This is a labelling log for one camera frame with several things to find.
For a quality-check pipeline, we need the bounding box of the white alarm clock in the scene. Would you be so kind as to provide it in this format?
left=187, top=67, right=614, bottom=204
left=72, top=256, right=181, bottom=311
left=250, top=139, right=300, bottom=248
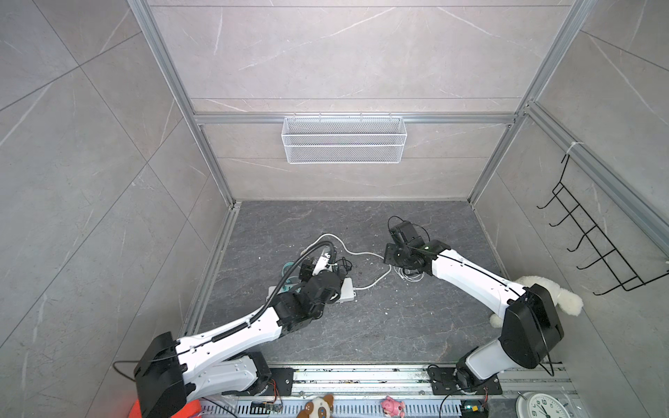
left=516, top=392, right=571, bottom=418

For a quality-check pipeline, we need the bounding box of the red plush toy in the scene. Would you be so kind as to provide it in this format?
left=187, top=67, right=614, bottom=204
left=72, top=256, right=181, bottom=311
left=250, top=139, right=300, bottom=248
left=128, top=400, right=202, bottom=418

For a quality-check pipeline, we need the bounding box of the white plush dog toy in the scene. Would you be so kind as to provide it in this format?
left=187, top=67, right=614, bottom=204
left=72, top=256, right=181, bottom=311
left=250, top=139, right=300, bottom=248
left=490, top=275, right=584, bottom=328

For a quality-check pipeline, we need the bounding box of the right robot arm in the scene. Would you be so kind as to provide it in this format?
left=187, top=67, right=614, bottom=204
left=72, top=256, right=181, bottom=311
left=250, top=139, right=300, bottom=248
left=384, top=219, right=564, bottom=393

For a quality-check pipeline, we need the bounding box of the white wire mesh basket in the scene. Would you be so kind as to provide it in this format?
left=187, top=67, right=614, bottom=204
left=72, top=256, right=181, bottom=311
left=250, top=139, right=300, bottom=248
left=282, top=117, right=408, bottom=165

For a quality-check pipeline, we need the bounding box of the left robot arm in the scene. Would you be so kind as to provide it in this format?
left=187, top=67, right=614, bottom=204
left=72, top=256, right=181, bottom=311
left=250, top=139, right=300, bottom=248
left=129, top=240, right=344, bottom=417

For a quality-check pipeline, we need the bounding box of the white power strip cord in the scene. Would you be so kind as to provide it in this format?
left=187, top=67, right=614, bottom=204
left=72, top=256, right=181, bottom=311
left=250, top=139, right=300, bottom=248
left=300, top=232, right=393, bottom=292

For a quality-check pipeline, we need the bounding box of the white multicolour power strip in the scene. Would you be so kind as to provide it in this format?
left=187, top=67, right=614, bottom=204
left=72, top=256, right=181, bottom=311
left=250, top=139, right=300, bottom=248
left=282, top=277, right=355, bottom=303

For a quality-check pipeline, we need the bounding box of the brown white plush toy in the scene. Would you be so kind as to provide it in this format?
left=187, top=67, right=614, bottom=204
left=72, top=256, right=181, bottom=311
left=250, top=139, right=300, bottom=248
left=297, top=394, right=335, bottom=418

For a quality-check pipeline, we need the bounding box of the black wall hook rack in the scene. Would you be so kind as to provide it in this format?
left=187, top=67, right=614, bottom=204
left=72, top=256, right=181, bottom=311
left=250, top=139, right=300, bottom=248
left=537, top=155, right=668, bottom=297

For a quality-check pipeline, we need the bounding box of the pink plush toy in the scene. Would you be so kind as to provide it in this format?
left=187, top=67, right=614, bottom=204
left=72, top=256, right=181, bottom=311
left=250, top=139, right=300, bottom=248
left=381, top=395, right=406, bottom=418

